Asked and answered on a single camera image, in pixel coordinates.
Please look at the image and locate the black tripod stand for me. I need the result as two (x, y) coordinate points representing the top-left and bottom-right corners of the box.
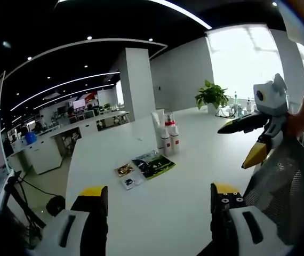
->
(5, 170), (47, 241)

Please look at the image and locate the green and black packet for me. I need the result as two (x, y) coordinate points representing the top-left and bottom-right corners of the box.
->
(131, 150), (177, 181)

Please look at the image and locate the blue bin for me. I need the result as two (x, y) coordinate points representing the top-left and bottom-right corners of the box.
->
(24, 132), (37, 145)

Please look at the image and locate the long white counter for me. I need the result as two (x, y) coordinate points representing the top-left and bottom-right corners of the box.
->
(6, 110), (130, 175)

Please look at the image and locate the small clear packet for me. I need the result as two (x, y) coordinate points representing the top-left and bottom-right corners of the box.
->
(122, 175), (143, 191)

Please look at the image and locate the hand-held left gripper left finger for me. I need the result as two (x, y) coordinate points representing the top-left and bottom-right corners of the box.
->
(31, 186), (109, 256)

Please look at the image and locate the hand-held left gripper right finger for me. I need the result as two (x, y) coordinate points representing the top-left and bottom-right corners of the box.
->
(210, 182), (294, 256)

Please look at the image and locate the potted green plant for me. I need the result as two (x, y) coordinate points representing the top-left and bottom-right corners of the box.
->
(194, 79), (229, 114)

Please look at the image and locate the coiled cable bundle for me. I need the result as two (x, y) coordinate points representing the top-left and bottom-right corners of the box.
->
(215, 105), (238, 118)

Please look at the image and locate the black round object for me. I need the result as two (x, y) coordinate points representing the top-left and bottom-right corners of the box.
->
(46, 196), (67, 218)

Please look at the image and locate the gold foil packet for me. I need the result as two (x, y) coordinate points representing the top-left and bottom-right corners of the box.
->
(114, 164), (135, 178)

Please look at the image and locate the red-collared pump skincare bottle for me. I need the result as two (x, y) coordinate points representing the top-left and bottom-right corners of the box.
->
(165, 113), (181, 156)

